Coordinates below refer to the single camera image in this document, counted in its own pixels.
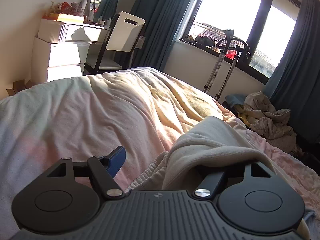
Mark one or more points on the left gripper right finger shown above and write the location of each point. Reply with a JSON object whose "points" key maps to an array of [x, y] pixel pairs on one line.
{"points": [[208, 187]]}

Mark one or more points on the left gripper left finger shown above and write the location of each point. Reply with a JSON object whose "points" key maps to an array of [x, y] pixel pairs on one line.
{"points": [[103, 170]]}

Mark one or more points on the cream zip-up sweater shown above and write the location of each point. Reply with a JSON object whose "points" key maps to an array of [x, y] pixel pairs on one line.
{"points": [[255, 200]]}

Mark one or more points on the pastel bed blanket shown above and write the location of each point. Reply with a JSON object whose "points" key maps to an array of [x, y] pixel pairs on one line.
{"points": [[143, 110]]}

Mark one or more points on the teal pillow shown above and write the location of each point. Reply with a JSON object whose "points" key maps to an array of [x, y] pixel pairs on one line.
{"points": [[235, 99]]}

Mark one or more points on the cardboard box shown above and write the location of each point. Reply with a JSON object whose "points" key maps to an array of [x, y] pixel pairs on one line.
{"points": [[19, 86]]}

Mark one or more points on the white back chair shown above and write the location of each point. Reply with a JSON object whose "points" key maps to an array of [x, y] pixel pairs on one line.
{"points": [[123, 37]]}

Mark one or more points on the white dresser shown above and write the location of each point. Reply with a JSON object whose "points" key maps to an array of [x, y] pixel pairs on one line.
{"points": [[60, 49]]}

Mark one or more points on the right teal curtain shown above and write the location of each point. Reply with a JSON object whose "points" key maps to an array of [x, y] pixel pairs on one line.
{"points": [[294, 84]]}

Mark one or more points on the teal curtain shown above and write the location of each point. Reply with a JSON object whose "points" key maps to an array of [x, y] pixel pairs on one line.
{"points": [[294, 84], [162, 18]]}

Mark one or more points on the yellow box on dresser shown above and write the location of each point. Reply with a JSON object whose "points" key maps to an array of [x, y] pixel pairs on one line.
{"points": [[64, 18]]}

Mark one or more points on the wavy vanity mirror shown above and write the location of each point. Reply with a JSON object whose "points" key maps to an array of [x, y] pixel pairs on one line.
{"points": [[101, 10]]}

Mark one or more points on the white spray bottle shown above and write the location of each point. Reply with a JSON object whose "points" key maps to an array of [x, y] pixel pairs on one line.
{"points": [[81, 8]]}

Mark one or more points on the black framed window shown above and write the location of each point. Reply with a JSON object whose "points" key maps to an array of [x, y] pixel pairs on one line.
{"points": [[265, 25]]}

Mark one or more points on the left teal curtain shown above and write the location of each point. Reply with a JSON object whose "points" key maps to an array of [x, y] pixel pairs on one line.
{"points": [[162, 18]]}

